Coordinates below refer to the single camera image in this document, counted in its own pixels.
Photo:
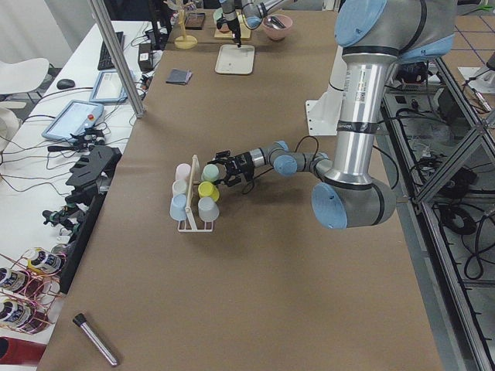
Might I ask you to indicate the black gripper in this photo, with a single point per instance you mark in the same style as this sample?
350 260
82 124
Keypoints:
232 20
243 162

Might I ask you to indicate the green cup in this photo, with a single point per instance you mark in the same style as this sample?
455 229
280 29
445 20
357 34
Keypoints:
210 173

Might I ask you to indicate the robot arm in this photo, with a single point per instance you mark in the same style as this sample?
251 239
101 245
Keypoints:
253 12
374 36

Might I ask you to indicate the yellow cup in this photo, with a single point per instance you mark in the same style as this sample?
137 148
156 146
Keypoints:
208 189

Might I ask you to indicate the cream rabbit tray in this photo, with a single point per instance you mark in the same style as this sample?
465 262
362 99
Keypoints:
235 60

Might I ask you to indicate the brown dish tray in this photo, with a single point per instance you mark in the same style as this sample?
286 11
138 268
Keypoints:
195 21

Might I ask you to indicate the grey cup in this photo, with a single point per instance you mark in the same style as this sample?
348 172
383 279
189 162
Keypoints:
208 210

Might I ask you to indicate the pink cup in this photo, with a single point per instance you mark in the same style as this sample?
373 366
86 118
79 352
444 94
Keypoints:
183 171

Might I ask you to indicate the cream white cup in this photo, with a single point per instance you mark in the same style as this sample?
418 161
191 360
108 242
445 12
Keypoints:
180 186

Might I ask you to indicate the light blue cup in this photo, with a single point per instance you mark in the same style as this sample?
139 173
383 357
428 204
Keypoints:
177 209

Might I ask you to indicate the wooden cutting board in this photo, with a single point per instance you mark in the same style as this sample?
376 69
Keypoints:
245 31

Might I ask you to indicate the stacked green bowls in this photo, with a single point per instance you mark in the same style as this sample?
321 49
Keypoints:
220 21

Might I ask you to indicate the metal ice scoop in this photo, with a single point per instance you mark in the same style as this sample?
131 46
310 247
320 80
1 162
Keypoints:
274 22

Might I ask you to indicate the pink bowl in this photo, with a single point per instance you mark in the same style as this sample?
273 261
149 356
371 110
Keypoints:
278 34

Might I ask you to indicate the wooden mug tree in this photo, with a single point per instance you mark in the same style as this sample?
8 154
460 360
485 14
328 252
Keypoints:
184 41

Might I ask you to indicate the grey folded cloth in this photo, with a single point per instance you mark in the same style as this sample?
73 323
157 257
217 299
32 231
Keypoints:
179 77

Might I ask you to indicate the black small box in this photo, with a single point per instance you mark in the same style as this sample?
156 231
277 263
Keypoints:
148 58

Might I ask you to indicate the black tool stand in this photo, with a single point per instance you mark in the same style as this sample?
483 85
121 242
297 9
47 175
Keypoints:
90 179

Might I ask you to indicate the blue teach pendant far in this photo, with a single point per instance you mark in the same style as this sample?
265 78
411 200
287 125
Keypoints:
108 88

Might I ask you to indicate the blue teach pendant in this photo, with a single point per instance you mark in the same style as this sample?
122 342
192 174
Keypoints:
74 119
108 88

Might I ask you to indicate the blue teach pendant near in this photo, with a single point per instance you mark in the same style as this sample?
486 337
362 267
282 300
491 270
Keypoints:
74 119

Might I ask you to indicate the black computer mouse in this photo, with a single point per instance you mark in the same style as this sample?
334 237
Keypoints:
65 84

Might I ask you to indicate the white chair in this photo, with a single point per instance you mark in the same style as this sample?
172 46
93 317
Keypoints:
23 77

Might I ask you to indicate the white wire cup rack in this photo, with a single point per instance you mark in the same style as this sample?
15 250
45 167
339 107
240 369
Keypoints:
193 223

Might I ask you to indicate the white pillar mount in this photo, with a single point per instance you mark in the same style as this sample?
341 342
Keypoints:
322 115

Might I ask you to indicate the aluminium frame post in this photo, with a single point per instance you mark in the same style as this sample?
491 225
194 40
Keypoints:
102 18

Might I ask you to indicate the copper wire bottle rack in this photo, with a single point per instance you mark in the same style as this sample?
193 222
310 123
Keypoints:
30 286

